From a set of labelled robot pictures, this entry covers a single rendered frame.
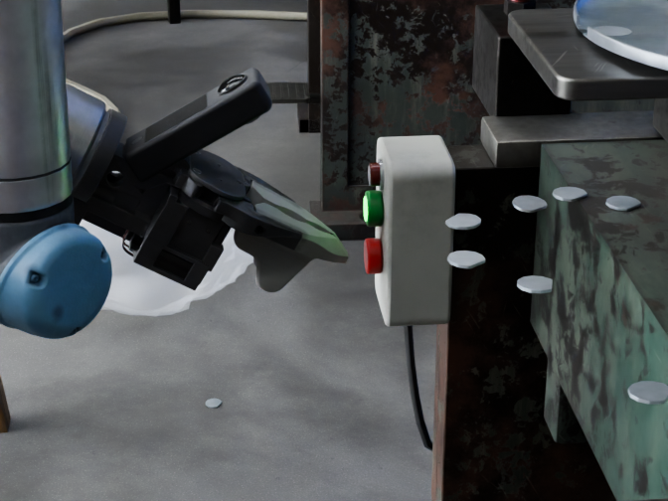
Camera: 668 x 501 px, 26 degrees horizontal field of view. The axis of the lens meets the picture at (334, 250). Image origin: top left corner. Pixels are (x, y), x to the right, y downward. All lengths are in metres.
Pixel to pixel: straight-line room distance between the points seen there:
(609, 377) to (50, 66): 0.39
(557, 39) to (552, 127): 0.28
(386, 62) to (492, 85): 1.31
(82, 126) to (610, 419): 0.42
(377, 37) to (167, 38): 1.29
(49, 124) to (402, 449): 1.07
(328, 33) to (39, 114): 1.53
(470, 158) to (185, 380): 1.02
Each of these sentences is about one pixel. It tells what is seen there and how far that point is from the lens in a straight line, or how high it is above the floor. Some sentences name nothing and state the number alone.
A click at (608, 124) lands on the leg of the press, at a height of 0.64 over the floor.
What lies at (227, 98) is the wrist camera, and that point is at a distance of 1.05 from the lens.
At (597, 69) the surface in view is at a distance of 0.78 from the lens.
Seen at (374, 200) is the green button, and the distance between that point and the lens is 1.09.
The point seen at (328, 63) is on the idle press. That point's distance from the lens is 2.42.
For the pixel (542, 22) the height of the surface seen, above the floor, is 0.78.
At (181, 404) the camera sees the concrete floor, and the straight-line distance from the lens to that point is 1.99.
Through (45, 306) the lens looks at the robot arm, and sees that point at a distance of 0.92.
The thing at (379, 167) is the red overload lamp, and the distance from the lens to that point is 1.09.
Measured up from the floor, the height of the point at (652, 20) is 0.78.
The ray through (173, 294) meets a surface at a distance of 2.13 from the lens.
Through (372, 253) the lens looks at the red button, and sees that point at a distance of 1.11.
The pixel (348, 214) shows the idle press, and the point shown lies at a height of 0.03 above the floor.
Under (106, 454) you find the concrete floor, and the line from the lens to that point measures 1.90.
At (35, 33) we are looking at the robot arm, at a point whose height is 0.77.
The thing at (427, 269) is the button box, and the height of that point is 0.54.
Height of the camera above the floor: 1.01
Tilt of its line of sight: 25 degrees down
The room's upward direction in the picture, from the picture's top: straight up
